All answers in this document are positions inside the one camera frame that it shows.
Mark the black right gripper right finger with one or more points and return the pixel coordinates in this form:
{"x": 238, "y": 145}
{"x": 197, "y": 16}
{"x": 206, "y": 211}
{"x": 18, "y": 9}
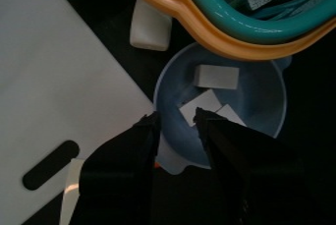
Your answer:
{"x": 258, "y": 176}

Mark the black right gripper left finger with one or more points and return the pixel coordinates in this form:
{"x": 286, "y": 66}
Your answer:
{"x": 118, "y": 173}

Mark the white cube sushi piece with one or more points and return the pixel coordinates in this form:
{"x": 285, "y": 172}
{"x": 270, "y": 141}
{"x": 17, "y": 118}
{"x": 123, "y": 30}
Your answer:
{"x": 217, "y": 76}

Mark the white rice sushi block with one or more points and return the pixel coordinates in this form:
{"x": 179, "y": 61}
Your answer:
{"x": 150, "y": 29}

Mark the light blue plastic bowl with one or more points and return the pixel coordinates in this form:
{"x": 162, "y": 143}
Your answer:
{"x": 258, "y": 98}

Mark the white plastic cutting board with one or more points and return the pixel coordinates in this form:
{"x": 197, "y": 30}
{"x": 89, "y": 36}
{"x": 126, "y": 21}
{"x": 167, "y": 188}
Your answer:
{"x": 53, "y": 81}

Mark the teal and orange basin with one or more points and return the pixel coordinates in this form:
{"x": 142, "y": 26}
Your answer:
{"x": 210, "y": 29}

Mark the teal plastic basket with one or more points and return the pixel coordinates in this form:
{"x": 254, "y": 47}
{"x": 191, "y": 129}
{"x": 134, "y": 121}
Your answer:
{"x": 245, "y": 19}

